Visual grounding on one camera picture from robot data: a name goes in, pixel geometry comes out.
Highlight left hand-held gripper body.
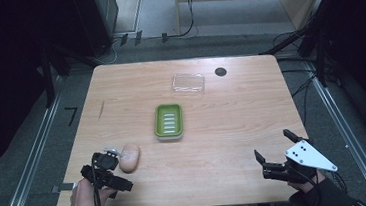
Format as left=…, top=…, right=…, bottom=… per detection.
left=78, top=150, right=123, bottom=193

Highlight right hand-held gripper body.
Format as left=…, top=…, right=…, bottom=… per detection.
left=260, top=136, right=340, bottom=188

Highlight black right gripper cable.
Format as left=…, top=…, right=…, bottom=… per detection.
left=289, top=163, right=325, bottom=205

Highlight person's left hand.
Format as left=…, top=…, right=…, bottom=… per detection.
left=67, top=174, right=120, bottom=206

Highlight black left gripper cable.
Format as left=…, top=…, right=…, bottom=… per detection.
left=88, top=152, right=107, bottom=206

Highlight black hanging cable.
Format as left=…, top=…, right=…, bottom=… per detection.
left=163, top=0, right=199, bottom=40

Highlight person's right hand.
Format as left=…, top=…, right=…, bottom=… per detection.
left=286, top=169, right=328, bottom=196

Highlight black metal stand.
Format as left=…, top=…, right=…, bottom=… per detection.
left=33, top=39, right=103, bottom=110

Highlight white floor cable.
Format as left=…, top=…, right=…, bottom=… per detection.
left=90, top=36, right=125, bottom=67

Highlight black tripod stand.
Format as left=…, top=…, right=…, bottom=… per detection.
left=254, top=0, right=344, bottom=94

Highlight grey tape strip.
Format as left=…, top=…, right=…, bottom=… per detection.
left=50, top=181, right=78, bottom=195

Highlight black curtain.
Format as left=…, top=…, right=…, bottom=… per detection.
left=0, top=0, right=92, bottom=177
left=316, top=0, right=366, bottom=141

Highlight black floor plug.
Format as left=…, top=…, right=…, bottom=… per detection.
left=133, top=29, right=145, bottom=47
left=119, top=32, right=131, bottom=47

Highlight black cabinet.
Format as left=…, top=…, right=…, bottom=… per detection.
left=71, top=0, right=124, bottom=59

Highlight clear plastic lid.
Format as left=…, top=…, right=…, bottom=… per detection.
left=170, top=70, right=207, bottom=97

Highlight black round table grommet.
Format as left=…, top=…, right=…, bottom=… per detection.
left=213, top=66, right=228, bottom=78

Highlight metal floor rail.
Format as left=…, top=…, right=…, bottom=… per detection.
left=303, top=56, right=366, bottom=206
left=0, top=74, right=77, bottom=206

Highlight black floor cables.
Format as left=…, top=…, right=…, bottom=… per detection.
left=270, top=29, right=322, bottom=129

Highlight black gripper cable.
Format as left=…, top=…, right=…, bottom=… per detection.
left=289, top=163, right=325, bottom=205
left=88, top=152, right=107, bottom=206

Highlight beige soap bar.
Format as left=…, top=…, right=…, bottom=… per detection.
left=116, top=142, right=143, bottom=175

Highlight green soap dish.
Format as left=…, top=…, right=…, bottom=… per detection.
left=151, top=102, right=186, bottom=144

